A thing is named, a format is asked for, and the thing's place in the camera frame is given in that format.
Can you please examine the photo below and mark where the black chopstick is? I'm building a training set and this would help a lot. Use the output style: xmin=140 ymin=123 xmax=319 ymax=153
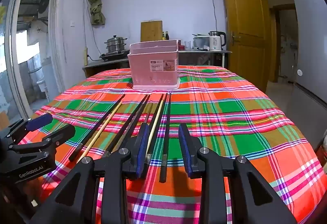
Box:
xmin=69 ymin=94 xmax=125 ymax=161
xmin=109 ymin=94 xmax=150 ymax=154
xmin=102 ymin=94 xmax=147 ymax=158
xmin=159 ymin=94 xmax=171 ymax=183
xmin=146 ymin=94 xmax=168 ymax=156

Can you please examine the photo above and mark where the steel kitchen table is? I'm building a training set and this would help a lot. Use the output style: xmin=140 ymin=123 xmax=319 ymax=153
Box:
xmin=178 ymin=49 xmax=232 ymax=67

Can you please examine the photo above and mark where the plaid tablecloth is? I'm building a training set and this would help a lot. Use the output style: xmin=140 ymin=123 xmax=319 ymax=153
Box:
xmin=23 ymin=66 xmax=326 ymax=223

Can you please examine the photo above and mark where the wooden side shelf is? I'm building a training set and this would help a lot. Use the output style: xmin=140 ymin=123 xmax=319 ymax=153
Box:
xmin=83 ymin=58 xmax=130 ymax=78

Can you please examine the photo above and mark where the pink utensil basket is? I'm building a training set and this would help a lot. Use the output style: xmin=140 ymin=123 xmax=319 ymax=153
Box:
xmin=128 ymin=40 xmax=180 ymax=91

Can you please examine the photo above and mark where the induction cooker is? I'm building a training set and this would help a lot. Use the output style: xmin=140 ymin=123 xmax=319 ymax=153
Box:
xmin=99 ymin=50 xmax=130 ymax=61

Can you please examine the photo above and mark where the steel steamer pot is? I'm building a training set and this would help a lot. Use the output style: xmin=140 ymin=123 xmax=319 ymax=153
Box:
xmin=105 ymin=35 xmax=127 ymax=53

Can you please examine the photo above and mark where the white electric kettle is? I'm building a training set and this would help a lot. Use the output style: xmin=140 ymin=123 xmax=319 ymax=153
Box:
xmin=209 ymin=31 xmax=227 ymax=51

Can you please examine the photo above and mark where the wooden cutting board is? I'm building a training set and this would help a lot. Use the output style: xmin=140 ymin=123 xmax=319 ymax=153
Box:
xmin=140 ymin=20 xmax=163 ymax=42

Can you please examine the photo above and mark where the grey refrigerator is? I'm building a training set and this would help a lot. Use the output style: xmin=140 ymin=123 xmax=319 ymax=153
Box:
xmin=287 ymin=0 xmax=326 ymax=149

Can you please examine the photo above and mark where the yellow wooden door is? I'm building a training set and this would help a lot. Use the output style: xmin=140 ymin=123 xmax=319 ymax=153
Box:
xmin=224 ymin=0 xmax=272 ymax=92

